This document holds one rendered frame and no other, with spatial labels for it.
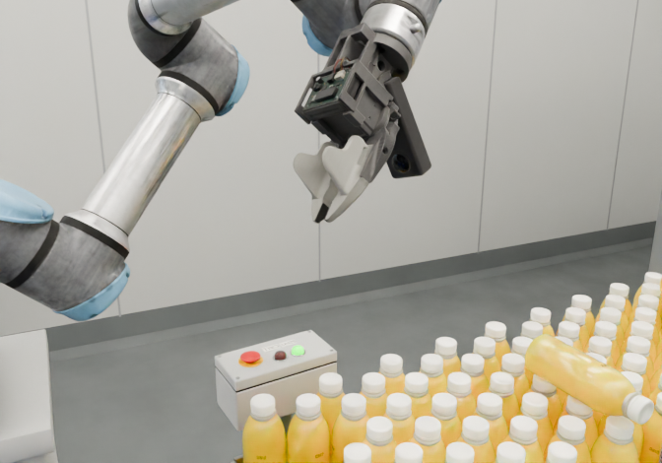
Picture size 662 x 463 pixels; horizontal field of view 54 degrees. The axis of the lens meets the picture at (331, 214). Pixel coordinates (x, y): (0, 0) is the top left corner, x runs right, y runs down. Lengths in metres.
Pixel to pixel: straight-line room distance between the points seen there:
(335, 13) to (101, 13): 2.55
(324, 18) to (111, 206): 0.46
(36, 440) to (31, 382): 0.14
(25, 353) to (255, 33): 2.53
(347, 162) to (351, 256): 3.30
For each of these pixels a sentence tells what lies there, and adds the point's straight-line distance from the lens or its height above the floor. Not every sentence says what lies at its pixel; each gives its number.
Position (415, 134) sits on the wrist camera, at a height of 1.56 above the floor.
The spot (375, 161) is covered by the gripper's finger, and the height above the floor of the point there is 1.55.
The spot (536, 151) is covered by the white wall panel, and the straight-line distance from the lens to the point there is 4.53.
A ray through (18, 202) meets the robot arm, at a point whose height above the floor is 1.44.
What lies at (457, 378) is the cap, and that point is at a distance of 1.14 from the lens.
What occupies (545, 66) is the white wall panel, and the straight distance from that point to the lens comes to 4.46.
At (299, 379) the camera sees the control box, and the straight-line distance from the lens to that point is 1.19.
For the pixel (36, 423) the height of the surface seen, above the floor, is 1.15.
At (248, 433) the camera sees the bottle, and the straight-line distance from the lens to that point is 1.09.
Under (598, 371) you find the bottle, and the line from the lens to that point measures 1.09.
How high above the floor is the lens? 1.69
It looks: 18 degrees down
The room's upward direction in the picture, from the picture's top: straight up
